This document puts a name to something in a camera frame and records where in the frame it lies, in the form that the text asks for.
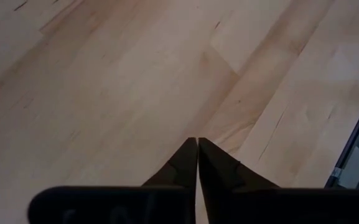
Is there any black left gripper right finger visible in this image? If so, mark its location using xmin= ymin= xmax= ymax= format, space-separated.
xmin=198 ymin=137 xmax=281 ymax=190

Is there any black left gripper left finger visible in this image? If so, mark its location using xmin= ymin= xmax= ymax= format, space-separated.
xmin=141 ymin=137 xmax=198 ymax=189

